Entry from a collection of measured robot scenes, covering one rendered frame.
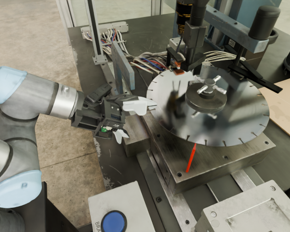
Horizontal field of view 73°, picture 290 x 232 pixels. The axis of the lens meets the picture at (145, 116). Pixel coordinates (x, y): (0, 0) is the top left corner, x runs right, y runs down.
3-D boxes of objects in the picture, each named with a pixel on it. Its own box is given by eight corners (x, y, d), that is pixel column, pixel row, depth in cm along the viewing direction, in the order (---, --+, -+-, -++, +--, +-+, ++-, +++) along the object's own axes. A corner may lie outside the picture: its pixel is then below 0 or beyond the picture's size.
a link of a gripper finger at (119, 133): (122, 152, 58) (107, 136, 51) (119, 136, 62) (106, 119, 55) (131, 149, 57) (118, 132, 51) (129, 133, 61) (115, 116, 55)
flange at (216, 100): (223, 116, 50) (226, 108, 48) (181, 104, 53) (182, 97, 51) (228, 90, 57) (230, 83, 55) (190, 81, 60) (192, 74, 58)
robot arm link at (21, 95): (-5, 89, 43) (2, 55, 39) (49, 104, 48) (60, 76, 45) (-18, 111, 37) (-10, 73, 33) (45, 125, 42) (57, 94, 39)
